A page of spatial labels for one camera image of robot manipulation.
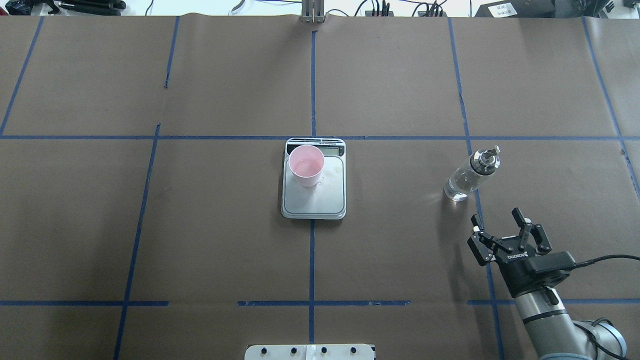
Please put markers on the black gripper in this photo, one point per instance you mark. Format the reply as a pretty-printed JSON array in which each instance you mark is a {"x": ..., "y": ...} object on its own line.
[{"x": 520, "y": 281}]

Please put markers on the clear glass sauce bottle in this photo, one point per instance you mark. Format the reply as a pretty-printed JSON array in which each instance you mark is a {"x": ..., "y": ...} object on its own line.
[{"x": 476, "y": 170}]

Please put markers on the pink plastic cup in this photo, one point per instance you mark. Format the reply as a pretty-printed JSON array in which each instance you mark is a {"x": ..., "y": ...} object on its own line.
[{"x": 306, "y": 164}]

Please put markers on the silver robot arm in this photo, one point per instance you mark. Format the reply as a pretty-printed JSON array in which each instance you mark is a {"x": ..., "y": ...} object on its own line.
[{"x": 556, "y": 336}]

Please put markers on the grey digital kitchen scale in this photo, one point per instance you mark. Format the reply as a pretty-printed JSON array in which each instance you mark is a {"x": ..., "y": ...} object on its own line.
[{"x": 323, "y": 199}]

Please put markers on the black box white label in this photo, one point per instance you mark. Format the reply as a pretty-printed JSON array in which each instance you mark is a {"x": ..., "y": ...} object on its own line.
[{"x": 517, "y": 9}]

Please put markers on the white pillar with base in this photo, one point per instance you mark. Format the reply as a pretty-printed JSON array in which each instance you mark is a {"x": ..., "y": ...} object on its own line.
[{"x": 331, "y": 351}]

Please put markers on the black folded tripod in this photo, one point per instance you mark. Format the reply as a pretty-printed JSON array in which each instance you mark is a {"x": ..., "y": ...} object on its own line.
[{"x": 92, "y": 7}]

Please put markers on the aluminium frame post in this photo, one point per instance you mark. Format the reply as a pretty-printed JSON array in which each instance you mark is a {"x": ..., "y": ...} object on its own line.
[{"x": 313, "y": 11}]

